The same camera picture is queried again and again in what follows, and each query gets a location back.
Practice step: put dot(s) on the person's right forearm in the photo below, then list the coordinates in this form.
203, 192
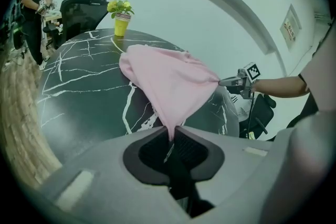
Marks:
281, 86

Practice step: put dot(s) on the black office chair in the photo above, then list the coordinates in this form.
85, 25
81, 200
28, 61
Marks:
260, 115
78, 15

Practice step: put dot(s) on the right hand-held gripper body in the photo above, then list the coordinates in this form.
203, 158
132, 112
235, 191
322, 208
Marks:
250, 76

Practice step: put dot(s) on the black marble round table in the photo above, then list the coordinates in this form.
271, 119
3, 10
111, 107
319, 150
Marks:
92, 73

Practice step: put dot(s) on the grey wall electrical panel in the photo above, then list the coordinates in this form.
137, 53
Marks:
290, 27

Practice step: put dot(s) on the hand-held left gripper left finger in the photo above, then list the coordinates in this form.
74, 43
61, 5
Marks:
110, 178

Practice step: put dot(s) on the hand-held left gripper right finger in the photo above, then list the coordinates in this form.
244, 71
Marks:
236, 170

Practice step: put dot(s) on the person's black top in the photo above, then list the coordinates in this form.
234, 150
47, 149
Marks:
307, 110

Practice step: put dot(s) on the pink sweatshirt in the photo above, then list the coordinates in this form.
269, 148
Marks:
170, 86

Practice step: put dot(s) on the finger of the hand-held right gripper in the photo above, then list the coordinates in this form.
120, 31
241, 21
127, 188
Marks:
231, 81

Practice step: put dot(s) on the yellow potted flower plant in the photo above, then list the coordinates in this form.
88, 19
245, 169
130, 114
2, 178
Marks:
121, 21

